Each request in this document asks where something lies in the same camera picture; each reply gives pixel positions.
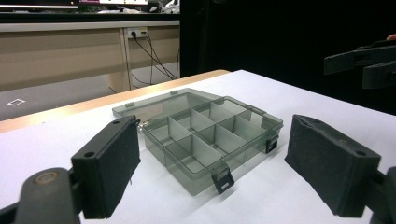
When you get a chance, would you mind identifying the black curtain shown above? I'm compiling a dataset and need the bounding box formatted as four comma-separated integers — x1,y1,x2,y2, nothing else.
179,0,396,116

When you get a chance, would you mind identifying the black power cable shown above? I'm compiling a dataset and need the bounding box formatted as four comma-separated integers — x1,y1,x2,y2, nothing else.
143,32,155,86
132,32,177,80

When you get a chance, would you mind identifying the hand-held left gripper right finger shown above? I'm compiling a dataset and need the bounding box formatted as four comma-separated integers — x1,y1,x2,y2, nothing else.
284,114,383,218

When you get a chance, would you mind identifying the white table sheet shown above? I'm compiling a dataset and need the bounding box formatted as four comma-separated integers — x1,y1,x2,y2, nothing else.
0,69,396,224

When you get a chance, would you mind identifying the white wall power outlet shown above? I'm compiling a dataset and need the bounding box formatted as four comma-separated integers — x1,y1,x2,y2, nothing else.
126,26,149,39

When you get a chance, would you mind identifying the clear grey compartment box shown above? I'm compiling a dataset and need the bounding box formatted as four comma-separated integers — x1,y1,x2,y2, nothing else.
111,87,285,197

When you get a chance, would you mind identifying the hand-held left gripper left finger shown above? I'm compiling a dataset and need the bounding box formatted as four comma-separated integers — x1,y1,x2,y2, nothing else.
70,115,142,220

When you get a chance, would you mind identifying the beige wooden desk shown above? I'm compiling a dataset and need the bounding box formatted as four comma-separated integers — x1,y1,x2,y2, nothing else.
0,20,181,93

